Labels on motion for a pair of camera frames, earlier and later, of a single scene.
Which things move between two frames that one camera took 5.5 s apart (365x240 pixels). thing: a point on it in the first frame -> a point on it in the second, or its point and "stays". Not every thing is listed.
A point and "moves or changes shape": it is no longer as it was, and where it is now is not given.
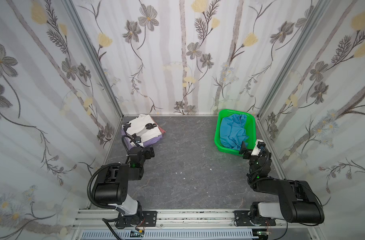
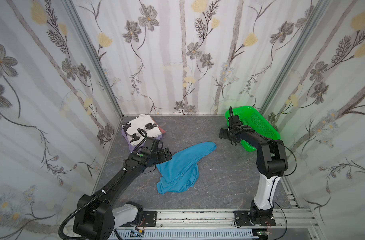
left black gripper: x=135 y=140 -> x=164 y=154
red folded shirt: x=161 y=130 stays
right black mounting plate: x=243 y=218 stays
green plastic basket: x=221 y=114 -> x=255 y=119
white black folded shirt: x=143 y=126 stays
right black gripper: x=249 y=152 -> x=225 y=134
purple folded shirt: x=129 y=143 stays
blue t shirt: x=232 y=131 moves or changes shape
